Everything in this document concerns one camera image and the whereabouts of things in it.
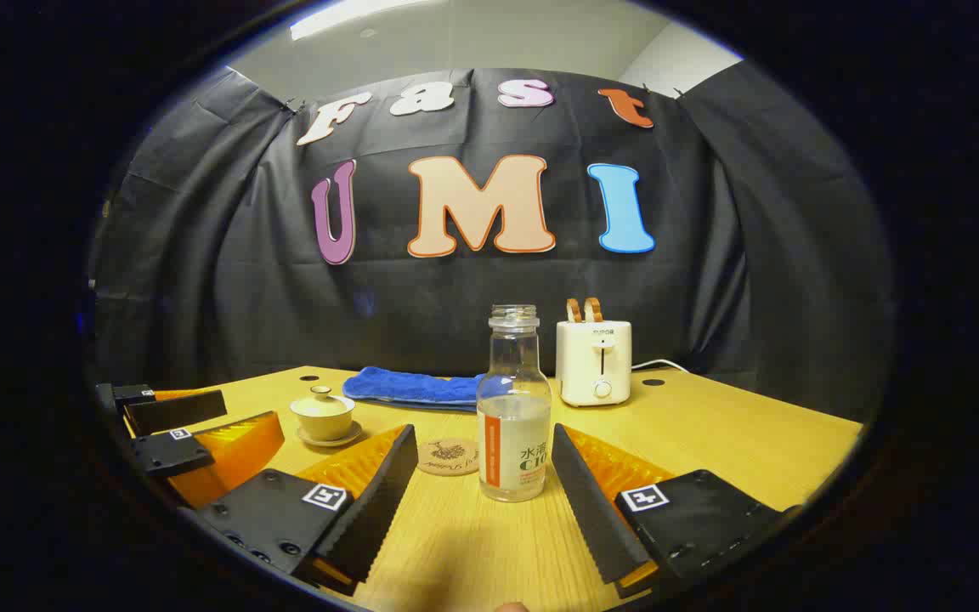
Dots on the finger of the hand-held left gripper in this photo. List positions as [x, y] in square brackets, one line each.
[175, 412]
[168, 455]

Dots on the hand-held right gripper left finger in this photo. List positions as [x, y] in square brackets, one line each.
[375, 510]

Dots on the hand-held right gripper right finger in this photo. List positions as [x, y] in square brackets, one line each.
[596, 518]

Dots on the cream ceramic teacup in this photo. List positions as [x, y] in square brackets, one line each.
[324, 422]

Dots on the clear glass water bottle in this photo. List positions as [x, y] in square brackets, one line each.
[513, 425]

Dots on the cream ceramic saucer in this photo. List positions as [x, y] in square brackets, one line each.
[345, 439]

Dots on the blue towel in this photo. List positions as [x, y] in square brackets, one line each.
[413, 387]

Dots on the white toaster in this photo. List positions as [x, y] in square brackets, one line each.
[593, 361]

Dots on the toast slice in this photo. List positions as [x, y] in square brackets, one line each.
[574, 310]
[593, 309]

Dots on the black backdrop cloth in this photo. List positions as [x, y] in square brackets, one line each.
[455, 289]

